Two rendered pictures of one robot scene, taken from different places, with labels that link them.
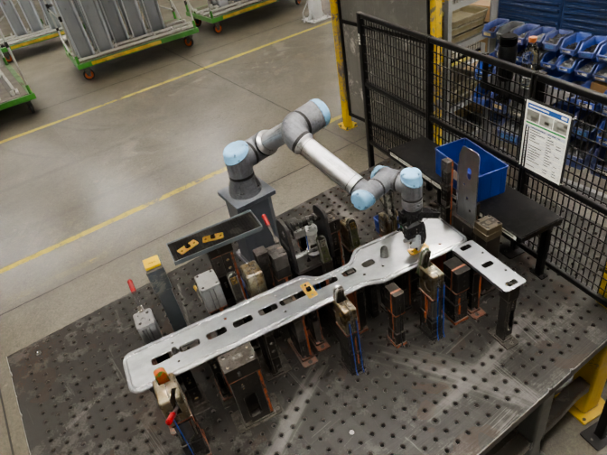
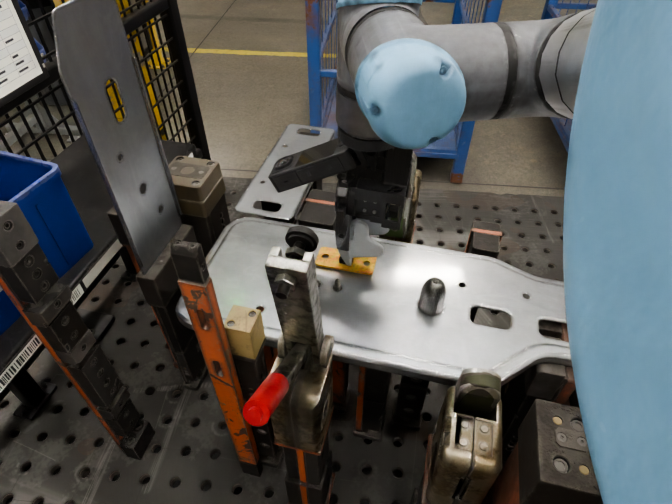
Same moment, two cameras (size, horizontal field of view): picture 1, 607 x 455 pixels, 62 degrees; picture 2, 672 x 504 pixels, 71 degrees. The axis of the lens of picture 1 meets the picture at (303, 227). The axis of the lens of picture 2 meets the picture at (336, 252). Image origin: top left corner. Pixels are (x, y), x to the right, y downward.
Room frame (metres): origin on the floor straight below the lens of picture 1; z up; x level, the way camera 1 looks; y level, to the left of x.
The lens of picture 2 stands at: (1.91, -0.18, 1.48)
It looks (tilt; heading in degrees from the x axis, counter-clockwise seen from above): 44 degrees down; 214
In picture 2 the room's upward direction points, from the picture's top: straight up
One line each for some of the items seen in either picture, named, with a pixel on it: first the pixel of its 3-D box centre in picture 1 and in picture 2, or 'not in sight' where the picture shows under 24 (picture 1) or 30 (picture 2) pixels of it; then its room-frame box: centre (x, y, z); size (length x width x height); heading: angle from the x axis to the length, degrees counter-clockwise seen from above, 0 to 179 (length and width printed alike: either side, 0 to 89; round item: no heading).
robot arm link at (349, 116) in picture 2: (412, 202); (371, 106); (1.49, -0.41, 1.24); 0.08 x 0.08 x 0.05
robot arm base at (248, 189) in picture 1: (243, 181); not in sight; (2.02, 0.23, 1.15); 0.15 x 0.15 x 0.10
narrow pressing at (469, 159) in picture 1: (467, 186); (130, 149); (1.63, -0.67, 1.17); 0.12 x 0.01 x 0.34; 20
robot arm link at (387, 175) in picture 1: (385, 180); (421, 77); (1.56, -0.33, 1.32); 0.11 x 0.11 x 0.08; 41
